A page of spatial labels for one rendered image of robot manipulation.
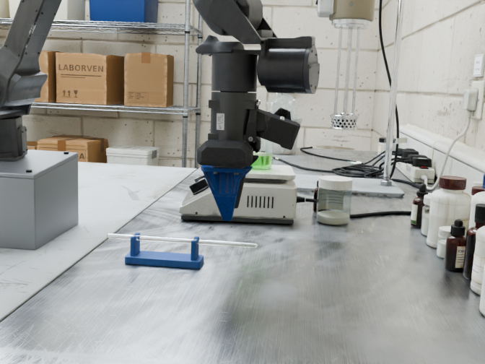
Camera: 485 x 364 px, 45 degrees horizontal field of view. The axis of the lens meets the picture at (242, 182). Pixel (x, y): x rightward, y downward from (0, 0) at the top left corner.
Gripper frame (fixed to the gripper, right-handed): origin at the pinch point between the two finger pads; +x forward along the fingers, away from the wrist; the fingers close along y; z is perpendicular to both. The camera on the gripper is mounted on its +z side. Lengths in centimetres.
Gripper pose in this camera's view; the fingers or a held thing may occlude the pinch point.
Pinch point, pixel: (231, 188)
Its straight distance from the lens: 75.1
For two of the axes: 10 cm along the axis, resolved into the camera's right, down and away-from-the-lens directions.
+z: 10.0, 0.4, -0.9
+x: -0.3, 9.9, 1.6
